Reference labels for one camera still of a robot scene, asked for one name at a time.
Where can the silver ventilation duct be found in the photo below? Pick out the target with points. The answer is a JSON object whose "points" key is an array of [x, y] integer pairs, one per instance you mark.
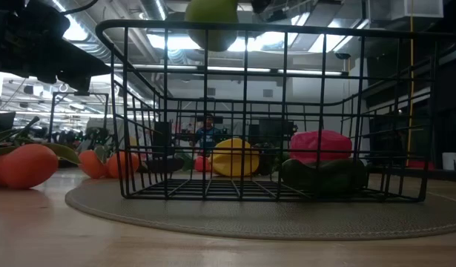
{"points": [[153, 9]]}

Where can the dark background monitor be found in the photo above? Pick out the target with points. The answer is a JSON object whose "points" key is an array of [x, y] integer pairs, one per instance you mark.
{"points": [[1, 120]]}

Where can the orange toy carrot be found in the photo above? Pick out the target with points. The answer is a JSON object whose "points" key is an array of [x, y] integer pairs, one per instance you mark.
{"points": [[202, 164]]}

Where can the black background robot arm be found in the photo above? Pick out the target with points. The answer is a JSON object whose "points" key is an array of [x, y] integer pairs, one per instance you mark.
{"points": [[98, 135]]}

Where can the round grey placemat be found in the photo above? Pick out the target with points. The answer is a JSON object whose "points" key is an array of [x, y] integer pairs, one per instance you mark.
{"points": [[250, 219]]}

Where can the white ceiling duct box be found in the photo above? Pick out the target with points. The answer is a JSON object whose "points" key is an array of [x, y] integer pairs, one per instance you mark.
{"points": [[405, 9]]}

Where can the yellow ribbed toy starfruit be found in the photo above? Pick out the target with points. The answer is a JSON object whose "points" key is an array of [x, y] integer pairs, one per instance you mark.
{"points": [[231, 159]]}

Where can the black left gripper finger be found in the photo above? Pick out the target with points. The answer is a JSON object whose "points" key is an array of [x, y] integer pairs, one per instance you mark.
{"points": [[68, 61]]}

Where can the long ceiling light strip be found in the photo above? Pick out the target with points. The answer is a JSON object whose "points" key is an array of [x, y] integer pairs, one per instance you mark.
{"points": [[227, 69]]}

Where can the person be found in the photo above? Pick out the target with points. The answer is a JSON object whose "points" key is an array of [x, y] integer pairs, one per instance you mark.
{"points": [[213, 138]]}

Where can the black background rack frame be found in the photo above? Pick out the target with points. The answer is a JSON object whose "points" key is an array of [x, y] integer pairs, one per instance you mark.
{"points": [[52, 111]]}

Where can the purple toy eggplant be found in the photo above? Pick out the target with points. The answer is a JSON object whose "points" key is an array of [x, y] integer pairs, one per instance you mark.
{"points": [[164, 165]]}

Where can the green toy pear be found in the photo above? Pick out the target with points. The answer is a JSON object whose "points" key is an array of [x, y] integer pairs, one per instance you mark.
{"points": [[213, 13]]}

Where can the dome security camera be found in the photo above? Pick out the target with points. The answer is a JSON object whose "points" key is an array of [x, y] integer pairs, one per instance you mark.
{"points": [[342, 55]]}

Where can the orange mandarin cluster with leaves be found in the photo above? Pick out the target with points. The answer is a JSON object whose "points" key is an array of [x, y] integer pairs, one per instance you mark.
{"points": [[90, 163], [27, 167]]}

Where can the white cup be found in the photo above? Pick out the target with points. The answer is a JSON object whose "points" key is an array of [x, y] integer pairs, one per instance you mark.
{"points": [[450, 161]]}

